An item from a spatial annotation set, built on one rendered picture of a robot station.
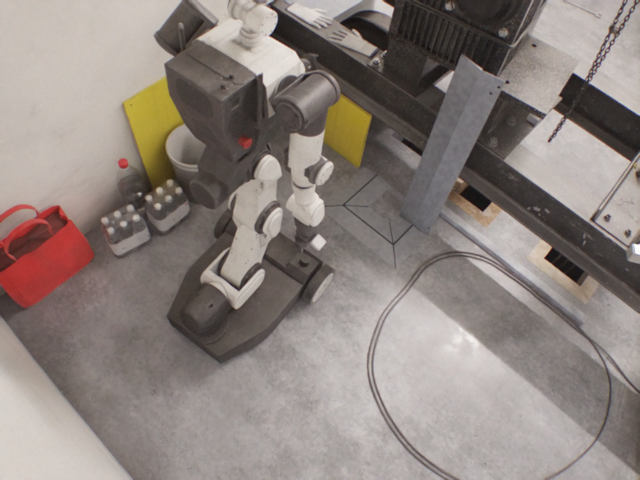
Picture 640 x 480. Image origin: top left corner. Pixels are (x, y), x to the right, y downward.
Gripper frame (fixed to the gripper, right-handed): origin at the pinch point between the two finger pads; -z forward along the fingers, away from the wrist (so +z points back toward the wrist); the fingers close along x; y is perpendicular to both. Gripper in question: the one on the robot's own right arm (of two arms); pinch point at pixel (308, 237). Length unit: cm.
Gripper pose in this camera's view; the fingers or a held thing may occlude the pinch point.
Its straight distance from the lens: 197.3
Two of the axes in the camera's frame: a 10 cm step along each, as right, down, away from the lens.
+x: 6.2, -7.3, 2.8
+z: -0.3, -3.8, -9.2
